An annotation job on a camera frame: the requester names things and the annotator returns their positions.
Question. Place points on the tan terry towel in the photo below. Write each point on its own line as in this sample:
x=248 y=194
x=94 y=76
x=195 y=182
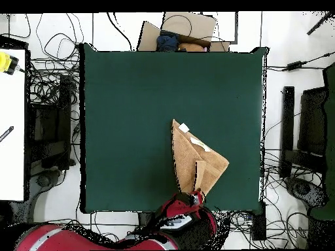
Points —
x=188 y=157

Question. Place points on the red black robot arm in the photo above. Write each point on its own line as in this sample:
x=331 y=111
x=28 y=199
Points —
x=183 y=209

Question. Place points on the black flat bar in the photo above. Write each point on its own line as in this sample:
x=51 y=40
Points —
x=288 y=117

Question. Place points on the grey stand foot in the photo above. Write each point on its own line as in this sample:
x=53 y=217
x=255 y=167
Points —
x=44 y=180
x=301 y=188

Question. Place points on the dark green table cloth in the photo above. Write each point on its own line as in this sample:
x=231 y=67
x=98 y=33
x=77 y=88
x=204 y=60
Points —
x=130 y=91

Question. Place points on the black square panel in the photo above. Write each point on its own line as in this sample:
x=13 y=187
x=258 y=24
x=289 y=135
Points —
x=312 y=120

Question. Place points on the orange garment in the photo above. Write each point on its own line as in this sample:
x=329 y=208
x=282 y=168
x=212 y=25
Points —
x=191 y=47

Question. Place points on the green cloth on side table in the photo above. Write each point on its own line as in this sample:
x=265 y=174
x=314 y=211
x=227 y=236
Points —
x=331 y=117

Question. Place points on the navy blue garment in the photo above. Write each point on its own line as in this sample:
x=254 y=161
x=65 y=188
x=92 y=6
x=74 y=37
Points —
x=167 y=41

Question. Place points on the black power adapter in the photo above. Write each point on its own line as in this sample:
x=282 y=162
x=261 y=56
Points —
x=294 y=65

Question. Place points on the brown cardboard box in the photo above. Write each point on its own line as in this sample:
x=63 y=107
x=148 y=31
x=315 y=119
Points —
x=193 y=24

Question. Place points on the white desk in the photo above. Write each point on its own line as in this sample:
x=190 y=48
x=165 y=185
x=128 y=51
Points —
x=11 y=162

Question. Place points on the black marker pen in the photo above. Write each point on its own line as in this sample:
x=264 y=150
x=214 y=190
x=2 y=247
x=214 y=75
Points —
x=7 y=132

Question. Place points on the black slanted rod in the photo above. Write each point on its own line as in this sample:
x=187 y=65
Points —
x=319 y=24

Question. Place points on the yellow and black tool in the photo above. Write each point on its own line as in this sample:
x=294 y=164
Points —
x=4 y=62

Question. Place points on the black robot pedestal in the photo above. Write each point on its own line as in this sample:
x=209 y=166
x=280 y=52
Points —
x=145 y=218

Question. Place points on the black metal stand frame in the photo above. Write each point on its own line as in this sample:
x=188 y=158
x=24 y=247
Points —
x=65 y=104

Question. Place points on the white board with grey frame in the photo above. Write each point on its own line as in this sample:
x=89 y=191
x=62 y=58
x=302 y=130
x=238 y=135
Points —
x=225 y=26

